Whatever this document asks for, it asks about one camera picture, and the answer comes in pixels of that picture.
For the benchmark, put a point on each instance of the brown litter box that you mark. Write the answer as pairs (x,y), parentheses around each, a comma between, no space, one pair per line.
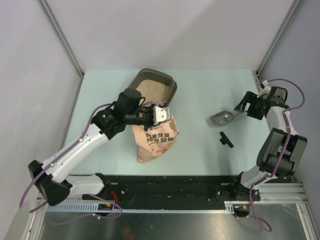
(154,85)

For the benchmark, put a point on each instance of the black bag sealing clip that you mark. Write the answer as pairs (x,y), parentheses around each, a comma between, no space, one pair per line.
(225,140)

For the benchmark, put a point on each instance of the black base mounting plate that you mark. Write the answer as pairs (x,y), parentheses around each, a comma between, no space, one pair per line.
(173,191)

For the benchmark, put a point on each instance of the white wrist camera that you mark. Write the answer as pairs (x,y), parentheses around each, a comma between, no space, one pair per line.
(265,89)
(160,115)

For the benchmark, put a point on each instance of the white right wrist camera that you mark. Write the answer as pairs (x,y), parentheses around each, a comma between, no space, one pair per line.
(265,89)

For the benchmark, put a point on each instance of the aluminium frame post left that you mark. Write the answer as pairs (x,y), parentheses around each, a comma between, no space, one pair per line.
(53,22)

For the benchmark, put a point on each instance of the grey slotted cable duct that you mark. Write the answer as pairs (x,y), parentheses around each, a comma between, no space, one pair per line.
(100,207)

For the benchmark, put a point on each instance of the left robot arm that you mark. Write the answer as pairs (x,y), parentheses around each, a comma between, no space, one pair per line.
(52,176)

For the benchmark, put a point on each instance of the pink cat litter bag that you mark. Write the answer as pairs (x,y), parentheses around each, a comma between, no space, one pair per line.
(155,141)

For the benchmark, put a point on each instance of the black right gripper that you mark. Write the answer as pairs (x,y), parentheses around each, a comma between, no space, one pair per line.
(251,98)

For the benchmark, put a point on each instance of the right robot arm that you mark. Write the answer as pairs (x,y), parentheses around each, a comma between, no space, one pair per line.
(282,150)

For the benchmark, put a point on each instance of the aluminium rail right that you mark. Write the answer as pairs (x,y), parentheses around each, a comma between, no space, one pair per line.
(283,193)

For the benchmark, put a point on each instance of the aluminium frame post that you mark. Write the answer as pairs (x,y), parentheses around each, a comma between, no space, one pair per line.
(283,28)
(53,22)

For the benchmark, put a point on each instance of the aluminium frame post right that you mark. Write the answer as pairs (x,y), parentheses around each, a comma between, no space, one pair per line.
(283,28)

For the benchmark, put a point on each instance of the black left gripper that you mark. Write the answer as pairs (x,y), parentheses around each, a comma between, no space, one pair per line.
(151,124)

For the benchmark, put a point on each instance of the silver metal scoop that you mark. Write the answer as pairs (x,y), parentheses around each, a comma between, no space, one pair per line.
(223,118)

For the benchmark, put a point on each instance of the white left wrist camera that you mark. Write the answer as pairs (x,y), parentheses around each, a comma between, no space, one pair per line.
(160,115)

